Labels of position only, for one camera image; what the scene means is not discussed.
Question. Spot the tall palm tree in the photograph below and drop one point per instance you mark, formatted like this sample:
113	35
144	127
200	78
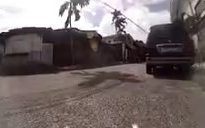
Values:
71	20

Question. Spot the row of dark houses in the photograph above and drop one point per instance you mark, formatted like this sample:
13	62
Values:
90	46

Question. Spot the dark parked suv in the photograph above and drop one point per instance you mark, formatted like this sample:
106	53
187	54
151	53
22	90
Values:
170	50

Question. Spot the leafy tree by houses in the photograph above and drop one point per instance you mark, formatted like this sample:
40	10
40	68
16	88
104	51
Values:
119	21

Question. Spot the grey low building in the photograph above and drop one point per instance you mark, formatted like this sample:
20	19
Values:
26	46

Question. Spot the white building beside car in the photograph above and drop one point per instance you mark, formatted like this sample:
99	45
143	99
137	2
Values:
196	20

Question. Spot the grey concrete road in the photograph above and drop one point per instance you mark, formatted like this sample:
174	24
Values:
100	100

